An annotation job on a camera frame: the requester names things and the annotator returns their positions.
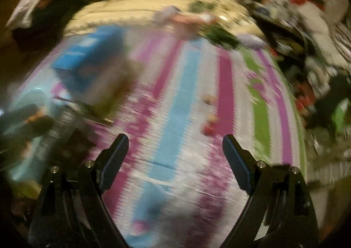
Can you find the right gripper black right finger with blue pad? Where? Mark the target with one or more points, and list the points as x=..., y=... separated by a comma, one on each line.
x=279, y=211

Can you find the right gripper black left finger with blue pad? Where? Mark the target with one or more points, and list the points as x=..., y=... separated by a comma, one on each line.
x=70, y=211

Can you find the light blue plastic basket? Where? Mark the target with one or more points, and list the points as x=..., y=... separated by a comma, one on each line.
x=19, y=160

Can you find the dark plastic-wrapped box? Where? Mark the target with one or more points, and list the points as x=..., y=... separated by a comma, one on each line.
x=67, y=143

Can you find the striped floral bed sheet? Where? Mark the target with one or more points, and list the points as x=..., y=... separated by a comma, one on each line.
x=175, y=187

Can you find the red fruit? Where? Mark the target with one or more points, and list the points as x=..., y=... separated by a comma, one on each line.
x=208, y=129

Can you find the small beige fruit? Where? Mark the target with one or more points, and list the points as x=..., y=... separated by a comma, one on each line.
x=208, y=99
x=212, y=118

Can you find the blue cardboard box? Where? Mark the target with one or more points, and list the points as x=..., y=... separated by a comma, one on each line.
x=96, y=71

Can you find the purple wrapped packet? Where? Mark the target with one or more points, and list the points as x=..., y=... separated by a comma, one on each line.
x=251, y=41

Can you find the cluttered side table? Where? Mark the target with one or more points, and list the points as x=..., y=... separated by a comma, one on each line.
x=281, y=25

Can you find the green leafy vegetables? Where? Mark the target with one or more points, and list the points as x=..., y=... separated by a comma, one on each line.
x=214, y=31

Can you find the white pillow bundle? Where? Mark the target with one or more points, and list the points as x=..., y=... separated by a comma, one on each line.
x=328, y=21

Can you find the pink instant noodle cup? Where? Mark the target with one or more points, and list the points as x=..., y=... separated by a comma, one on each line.
x=188, y=26

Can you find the cream yellow quilt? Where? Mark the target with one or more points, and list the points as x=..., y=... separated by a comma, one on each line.
x=232, y=16

